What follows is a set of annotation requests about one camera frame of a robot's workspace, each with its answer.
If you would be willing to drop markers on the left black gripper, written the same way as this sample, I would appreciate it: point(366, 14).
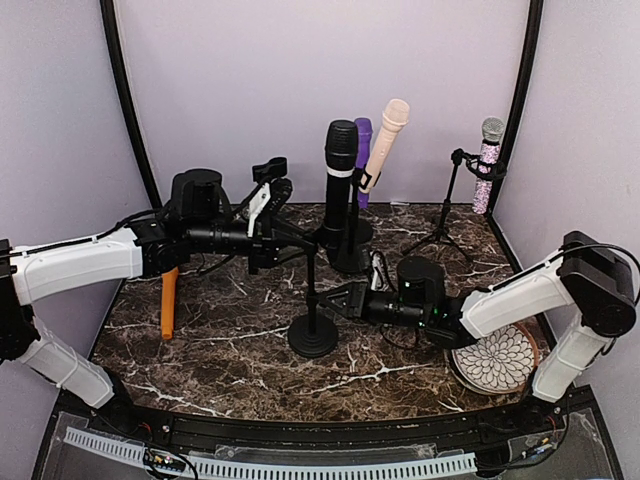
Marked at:
point(266, 249)

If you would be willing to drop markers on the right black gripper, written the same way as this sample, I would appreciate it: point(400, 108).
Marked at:
point(355, 293)

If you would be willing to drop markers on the black stand of beige microphone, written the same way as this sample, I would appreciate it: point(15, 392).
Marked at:
point(349, 259)

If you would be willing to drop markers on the black microphone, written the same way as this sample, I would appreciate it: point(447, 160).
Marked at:
point(341, 149)

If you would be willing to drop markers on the orange microphone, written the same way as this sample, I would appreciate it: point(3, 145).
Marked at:
point(168, 302)

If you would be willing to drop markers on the beige pink microphone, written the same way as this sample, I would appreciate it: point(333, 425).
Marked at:
point(394, 118)

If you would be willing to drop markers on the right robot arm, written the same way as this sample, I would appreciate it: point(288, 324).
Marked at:
point(596, 279)

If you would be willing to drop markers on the black stand of purple microphone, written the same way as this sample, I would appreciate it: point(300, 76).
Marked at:
point(359, 231)

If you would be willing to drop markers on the purple microphone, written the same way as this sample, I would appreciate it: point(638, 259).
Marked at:
point(365, 131)

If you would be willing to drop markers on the black tripod mic stand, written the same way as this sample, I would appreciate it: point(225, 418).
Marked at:
point(440, 235)

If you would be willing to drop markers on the glitter silver microphone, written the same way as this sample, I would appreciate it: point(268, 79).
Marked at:
point(492, 131)

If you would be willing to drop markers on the flower pattern plate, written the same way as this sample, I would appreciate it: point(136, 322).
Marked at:
point(500, 363)

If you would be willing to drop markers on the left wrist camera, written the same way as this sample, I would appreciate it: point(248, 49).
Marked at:
point(265, 204)

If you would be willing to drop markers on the black front rail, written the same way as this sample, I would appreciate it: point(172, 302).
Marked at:
point(484, 429)

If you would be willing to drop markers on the left black frame post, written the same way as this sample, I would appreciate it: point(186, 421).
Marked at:
point(128, 110)

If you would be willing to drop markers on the black frame post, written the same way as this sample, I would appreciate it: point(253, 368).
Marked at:
point(531, 36)
point(128, 110)

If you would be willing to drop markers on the right black frame post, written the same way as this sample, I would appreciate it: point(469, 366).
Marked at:
point(531, 36)

